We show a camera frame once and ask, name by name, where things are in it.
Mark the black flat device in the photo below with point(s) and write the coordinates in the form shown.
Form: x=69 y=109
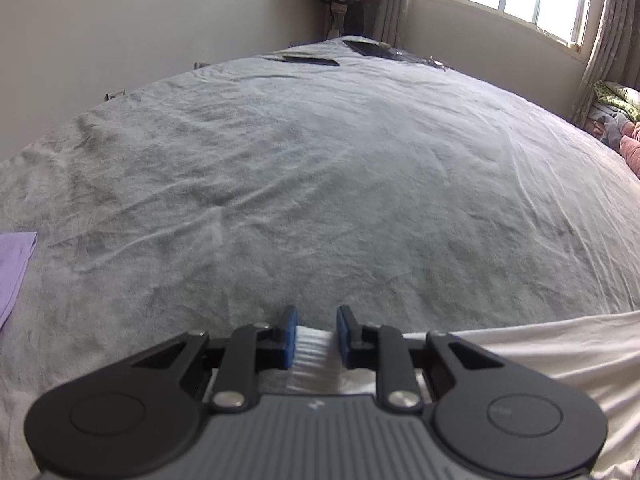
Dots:
x=312 y=60
x=367 y=47

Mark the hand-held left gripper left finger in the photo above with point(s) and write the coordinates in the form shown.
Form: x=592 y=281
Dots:
x=289 y=340

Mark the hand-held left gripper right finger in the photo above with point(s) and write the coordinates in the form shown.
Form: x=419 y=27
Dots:
x=344 y=340

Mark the white shorts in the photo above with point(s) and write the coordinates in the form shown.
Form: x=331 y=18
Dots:
x=525 y=355

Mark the grey folded clothes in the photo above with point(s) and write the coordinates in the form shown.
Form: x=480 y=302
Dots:
x=612 y=127

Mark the grey bed blanket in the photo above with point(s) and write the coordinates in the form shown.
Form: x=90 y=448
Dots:
x=300 y=185

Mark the purple folded shorts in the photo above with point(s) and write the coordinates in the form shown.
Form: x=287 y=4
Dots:
x=12 y=270

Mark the grey patterned curtain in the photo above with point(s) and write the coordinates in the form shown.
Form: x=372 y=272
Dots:
x=605 y=35
x=397 y=5

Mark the dark object on bed edge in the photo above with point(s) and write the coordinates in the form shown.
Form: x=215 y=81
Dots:
x=425 y=60

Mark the pink folded quilt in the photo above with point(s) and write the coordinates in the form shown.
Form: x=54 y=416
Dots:
x=632 y=155

